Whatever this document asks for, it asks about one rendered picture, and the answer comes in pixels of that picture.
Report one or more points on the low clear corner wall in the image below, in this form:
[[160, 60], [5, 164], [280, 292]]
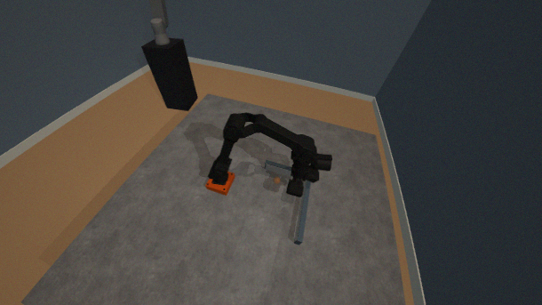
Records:
[[288, 173]]

